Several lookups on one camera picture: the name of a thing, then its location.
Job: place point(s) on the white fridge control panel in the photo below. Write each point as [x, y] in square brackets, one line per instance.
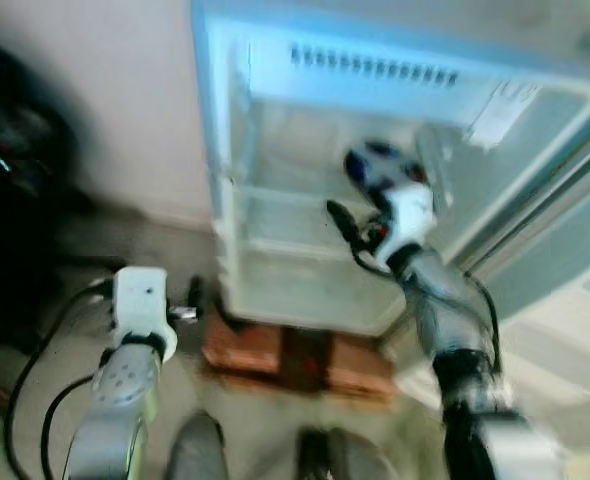
[500, 115]

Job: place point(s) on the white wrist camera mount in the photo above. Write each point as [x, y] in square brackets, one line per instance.
[410, 215]
[142, 300]

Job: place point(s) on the reddish brick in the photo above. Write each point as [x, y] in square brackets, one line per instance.
[240, 345]
[360, 368]

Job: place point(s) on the grey robot leg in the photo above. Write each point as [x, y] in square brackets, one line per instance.
[195, 450]
[350, 458]

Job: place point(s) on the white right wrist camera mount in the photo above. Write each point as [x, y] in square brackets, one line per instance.
[410, 215]

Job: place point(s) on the grey left robot leg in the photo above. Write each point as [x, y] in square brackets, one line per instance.
[195, 450]

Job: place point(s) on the clear fridge shelf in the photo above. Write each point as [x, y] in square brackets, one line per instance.
[285, 195]

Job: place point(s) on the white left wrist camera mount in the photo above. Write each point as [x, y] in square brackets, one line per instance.
[142, 300]

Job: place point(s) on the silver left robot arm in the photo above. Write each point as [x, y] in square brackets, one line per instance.
[125, 385]

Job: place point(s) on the black bulky object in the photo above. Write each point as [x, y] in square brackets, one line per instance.
[15, 200]

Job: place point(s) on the fridge vent grille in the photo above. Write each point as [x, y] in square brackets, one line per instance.
[375, 68]

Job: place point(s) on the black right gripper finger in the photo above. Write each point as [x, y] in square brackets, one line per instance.
[343, 222]

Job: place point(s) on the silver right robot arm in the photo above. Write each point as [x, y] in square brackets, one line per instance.
[445, 310]

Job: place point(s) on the grey right robot leg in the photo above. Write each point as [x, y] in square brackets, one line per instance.
[350, 458]

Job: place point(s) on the white fridge cabinet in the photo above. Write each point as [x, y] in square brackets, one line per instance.
[305, 270]

